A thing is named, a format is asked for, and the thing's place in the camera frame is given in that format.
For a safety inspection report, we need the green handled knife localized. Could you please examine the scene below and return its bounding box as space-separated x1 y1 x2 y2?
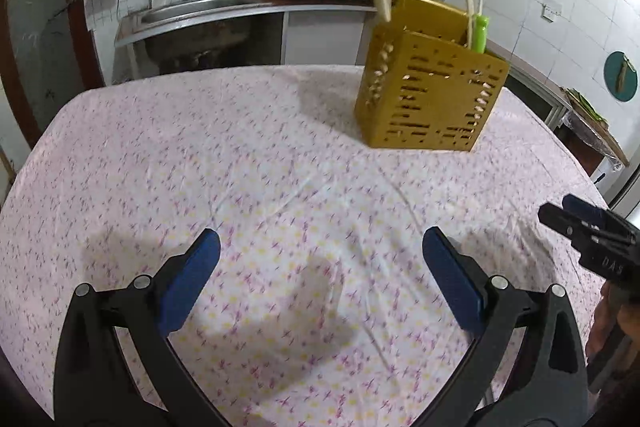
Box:
472 14 489 54

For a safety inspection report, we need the wooden chopstick crossing top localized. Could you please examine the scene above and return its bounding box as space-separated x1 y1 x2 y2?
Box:
465 0 475 49

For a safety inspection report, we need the steel kitchen sink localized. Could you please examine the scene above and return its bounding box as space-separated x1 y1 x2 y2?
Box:
140 0 257 24

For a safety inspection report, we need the kitchen counter with cabinets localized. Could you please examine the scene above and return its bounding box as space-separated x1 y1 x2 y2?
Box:
113 0 574 134

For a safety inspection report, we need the person's right hand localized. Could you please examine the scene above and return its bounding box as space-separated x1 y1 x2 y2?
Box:
586 282 626 359

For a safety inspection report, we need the wooden board with vegetables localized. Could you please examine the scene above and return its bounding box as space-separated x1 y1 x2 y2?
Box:
560 87 630 170

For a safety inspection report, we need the green round cutting board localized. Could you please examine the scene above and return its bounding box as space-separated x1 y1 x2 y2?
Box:
603 51 639 102

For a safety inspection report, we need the yellow perforated utensil holder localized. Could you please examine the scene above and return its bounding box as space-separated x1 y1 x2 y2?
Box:
355 0 509 152

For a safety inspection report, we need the floral pink tablecloth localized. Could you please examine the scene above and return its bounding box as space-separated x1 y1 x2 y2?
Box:
1 66 601 426

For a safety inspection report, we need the dark wooden glass door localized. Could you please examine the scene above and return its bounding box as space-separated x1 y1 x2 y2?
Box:
1 0 105 146

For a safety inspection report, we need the white wall socket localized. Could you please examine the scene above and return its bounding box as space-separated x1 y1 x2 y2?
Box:
540 0 562 24

